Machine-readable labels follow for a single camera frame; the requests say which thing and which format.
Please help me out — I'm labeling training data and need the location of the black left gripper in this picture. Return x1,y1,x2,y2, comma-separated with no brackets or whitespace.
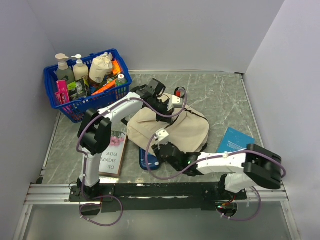
147,97,176,125

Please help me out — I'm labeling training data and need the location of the beige canvas backpack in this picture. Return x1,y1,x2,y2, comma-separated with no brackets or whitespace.
127,105,210,153

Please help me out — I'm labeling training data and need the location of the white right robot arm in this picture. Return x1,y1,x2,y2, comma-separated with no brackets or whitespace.
152,142,286,199

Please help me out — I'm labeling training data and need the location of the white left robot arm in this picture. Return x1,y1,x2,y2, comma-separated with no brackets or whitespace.
76,78,174,201

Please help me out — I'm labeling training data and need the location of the blue shark pencil case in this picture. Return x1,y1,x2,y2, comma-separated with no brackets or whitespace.
138,147,161,171

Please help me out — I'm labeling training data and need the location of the orange package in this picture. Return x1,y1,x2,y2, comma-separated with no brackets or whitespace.
91,60,123,96

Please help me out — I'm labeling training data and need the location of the pink flower cover book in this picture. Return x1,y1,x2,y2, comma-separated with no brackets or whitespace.
99,131,128,178

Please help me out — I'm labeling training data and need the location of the blue thin booklet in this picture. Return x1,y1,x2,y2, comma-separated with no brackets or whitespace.
216,127,255,153

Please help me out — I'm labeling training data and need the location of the beige cloth pouch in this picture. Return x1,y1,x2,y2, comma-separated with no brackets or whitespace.
89,52,113,84

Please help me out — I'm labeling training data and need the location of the black green box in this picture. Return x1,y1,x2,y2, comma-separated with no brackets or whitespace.
67,78,91,102

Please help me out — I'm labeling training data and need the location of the blue plastic basket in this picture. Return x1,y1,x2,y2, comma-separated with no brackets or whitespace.
43,48,132,123

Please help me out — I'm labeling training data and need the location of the cream pump bottle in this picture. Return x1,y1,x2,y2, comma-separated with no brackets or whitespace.
72,54,89,81

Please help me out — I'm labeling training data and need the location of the pink box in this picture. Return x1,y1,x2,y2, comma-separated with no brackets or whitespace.
55,80,70,105

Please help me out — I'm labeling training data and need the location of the green pump bottle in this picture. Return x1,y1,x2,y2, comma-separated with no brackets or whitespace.
55,53,75,84

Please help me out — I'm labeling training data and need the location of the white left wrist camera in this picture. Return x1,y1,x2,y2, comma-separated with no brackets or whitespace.
169,90,184,109

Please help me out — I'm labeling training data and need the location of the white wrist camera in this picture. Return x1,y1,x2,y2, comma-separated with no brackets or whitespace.
169,90,184,109
155,128,170,145

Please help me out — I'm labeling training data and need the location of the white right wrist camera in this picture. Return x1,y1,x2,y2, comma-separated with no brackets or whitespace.
155,128,170,145

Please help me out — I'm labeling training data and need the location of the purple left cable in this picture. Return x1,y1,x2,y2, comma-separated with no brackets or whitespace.
75,87,188,228

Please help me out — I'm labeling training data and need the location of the aluminium rail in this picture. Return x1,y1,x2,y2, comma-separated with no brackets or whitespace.
24,182,289,205

